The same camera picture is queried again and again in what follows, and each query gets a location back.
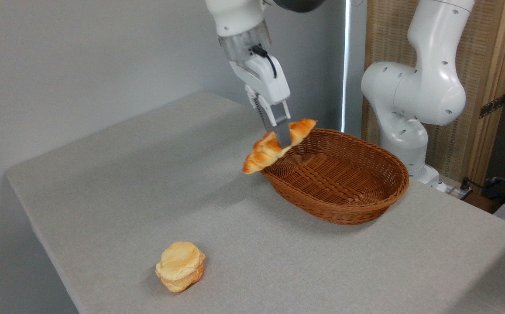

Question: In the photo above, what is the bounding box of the brown wicker oval basket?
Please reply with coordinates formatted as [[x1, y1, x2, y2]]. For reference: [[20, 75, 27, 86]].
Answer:
[[259, 128, 410, 225]]

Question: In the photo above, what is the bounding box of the dark metal screen hinge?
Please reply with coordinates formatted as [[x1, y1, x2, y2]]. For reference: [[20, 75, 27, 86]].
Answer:
[[479, 94, 505, 119]]

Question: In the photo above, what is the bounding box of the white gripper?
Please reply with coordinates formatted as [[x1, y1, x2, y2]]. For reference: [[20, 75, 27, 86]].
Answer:
[[228, 54, 295, 148]]

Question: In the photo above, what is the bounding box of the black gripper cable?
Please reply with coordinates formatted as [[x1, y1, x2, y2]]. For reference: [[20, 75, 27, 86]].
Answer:
[[251, 44, 278, 79]]

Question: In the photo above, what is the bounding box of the braided golden bread loaf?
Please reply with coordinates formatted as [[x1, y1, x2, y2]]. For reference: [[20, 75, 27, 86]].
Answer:
[[242, 119, 317, 174]]

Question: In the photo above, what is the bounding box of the white power strip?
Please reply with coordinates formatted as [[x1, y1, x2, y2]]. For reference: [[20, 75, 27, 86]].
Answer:
[[446, 177, 474, 201]]

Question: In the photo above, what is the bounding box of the round pale bread bun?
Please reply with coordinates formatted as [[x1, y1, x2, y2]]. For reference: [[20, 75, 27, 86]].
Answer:
[[155, 242, 206, 293]]

